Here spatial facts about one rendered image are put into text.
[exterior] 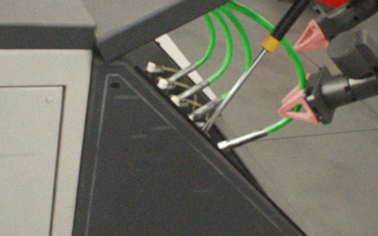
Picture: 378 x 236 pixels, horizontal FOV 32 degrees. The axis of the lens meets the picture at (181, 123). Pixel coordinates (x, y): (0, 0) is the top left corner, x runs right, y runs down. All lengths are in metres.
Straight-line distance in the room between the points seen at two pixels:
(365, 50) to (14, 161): 0.58
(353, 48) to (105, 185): 0.46
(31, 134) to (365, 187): 2.81
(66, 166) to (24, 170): 0.05
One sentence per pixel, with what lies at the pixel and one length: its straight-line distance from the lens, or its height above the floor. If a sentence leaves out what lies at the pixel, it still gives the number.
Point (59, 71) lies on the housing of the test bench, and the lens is 0.80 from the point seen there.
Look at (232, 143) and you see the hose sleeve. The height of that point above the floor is 1.15.
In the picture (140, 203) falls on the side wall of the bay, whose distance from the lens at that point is 0.95.
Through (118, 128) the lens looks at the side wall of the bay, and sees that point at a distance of 0.86.
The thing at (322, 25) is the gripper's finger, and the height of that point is 1.32.
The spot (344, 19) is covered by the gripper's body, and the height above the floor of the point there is 1.34.
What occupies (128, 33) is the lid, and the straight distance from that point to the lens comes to 0.77.
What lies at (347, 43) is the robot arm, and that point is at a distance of 1.12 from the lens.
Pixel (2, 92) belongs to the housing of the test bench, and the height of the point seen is 1.41.
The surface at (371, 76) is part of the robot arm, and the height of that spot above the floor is 1.37.
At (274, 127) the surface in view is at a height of 1.20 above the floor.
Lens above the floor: 1.80
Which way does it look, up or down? 30 degrees down
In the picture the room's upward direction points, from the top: 11 degrees clockwise
